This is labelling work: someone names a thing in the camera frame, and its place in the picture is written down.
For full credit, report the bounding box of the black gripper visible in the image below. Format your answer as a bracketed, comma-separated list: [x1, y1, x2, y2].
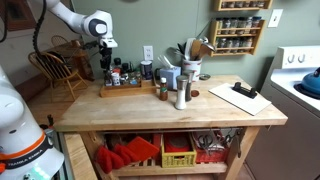
[99, 46, 112, 69]

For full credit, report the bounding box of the black topped sauce bottle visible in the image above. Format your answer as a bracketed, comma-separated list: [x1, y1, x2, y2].
[104, 70, 113, 86]

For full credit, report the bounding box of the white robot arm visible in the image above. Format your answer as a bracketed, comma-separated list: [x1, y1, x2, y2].
[33, 0, 118, 70]

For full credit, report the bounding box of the brown white-capped sauce bottle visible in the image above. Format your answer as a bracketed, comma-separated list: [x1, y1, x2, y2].
[159, 77, 168, 101]

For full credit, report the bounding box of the black-capped spice jar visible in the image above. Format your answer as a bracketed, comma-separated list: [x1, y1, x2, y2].
[114, 57, 122, 68]

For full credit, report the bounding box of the red-capped spice jar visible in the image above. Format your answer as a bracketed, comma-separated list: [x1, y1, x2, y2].
[111, 68, 121, 86]

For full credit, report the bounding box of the white-lidded dark canister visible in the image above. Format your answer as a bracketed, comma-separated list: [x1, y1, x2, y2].
[140, 60, 153, 80]

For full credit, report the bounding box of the wooden spice tray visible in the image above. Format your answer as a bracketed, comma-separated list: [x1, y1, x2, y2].
[100, 80, 157, 98]

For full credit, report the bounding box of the wooden chair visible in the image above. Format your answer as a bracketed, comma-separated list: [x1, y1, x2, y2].
[28, 52, 88, 100]

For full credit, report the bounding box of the blue tissue box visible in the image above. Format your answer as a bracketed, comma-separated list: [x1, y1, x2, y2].
[160, 66, 181, 90]

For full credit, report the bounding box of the white salt grinder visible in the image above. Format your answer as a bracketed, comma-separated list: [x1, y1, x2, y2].
[175, 75, 188, 110]

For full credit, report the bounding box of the steel pepper grinder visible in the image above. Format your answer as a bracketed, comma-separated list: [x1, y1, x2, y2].
[183, 70, 194, 102]

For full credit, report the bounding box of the white utensil crock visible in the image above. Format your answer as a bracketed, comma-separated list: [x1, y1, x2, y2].
[182, 60, 202, 82]

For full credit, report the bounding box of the small round coaster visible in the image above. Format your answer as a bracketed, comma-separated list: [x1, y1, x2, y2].
[191, 90, 200, 97]

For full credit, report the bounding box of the red oven mitt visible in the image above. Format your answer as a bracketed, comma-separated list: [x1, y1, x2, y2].
[95, 136, 159, 174]

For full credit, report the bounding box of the yellow plastic crate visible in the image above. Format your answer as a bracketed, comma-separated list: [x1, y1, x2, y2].
[161, 133, 197, 168]

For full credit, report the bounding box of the upper wooden spice rack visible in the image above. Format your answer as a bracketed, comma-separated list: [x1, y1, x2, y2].
[214, 0, 273, 11]

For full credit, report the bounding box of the white cutting board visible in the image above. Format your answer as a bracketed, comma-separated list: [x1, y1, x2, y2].
[210, 83, 271, 115]

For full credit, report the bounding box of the wooden kitchen island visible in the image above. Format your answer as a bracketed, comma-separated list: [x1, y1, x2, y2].
[54, 75, 287, 180]

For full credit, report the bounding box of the red plastic basket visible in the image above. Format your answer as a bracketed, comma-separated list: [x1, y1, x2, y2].
[192, 130, 231, 164]

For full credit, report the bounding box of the black knife sharpener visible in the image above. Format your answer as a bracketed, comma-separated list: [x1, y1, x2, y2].
[232, 82, 257, 99]

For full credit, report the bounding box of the blue kettle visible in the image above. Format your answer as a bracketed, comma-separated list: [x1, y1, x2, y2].
[294, 67, 320, 100]

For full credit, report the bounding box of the white stove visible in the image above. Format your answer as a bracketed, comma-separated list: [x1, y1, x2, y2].
[246, 45, 320, 180]

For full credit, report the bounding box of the white wall outlet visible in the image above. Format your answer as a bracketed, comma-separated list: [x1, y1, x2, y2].
[143, 46, 153, 60]

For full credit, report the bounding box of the wooden wall spice rack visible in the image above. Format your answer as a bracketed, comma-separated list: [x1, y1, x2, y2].
[209, 16, 265, 56]

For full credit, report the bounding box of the white light switch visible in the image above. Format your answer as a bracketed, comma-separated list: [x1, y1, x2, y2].
[268, 9, 283, 28]

